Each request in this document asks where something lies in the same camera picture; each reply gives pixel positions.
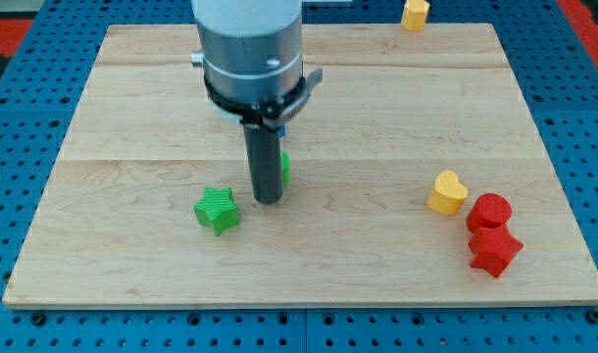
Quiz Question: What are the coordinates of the green star block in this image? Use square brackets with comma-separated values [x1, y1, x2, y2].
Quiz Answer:
[193, 186, 240, 236]

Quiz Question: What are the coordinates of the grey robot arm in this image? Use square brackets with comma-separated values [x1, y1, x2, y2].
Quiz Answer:
[191, 0, 323, 131]

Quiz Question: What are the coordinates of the green circle block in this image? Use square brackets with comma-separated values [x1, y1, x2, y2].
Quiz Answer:
[280, 150, 291, 187]

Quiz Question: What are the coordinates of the red circle block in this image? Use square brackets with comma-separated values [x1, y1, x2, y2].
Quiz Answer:
[466, 193, 513, 232]

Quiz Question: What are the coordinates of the red star block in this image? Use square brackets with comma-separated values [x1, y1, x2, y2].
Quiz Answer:
[469, 225, 523, 278]

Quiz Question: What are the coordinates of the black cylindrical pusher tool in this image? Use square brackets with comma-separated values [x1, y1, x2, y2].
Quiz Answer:
[243, 125, 283, 205]

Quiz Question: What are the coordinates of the wooden board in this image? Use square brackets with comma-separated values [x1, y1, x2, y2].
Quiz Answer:
[2, 24, 598, 310]

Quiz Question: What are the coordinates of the yellow heart block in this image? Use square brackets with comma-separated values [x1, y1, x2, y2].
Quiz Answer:
[426, 170, 469, 216]

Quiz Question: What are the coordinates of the yellow block at top edge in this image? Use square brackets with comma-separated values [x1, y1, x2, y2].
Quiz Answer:
[401, 0, 430, 31]

